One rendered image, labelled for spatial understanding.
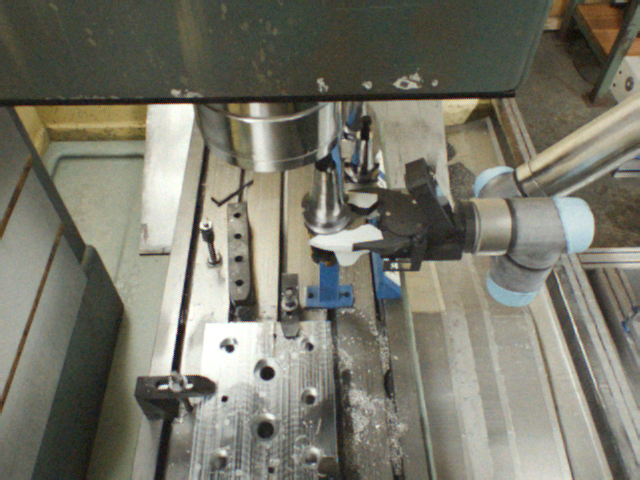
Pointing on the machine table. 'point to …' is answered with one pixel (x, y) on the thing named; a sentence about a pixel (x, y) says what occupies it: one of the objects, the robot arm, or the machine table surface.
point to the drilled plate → (323, 373)
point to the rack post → (328, 290)
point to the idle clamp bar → (239, 255)
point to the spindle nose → (271, 133)
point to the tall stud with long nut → (209, 240)
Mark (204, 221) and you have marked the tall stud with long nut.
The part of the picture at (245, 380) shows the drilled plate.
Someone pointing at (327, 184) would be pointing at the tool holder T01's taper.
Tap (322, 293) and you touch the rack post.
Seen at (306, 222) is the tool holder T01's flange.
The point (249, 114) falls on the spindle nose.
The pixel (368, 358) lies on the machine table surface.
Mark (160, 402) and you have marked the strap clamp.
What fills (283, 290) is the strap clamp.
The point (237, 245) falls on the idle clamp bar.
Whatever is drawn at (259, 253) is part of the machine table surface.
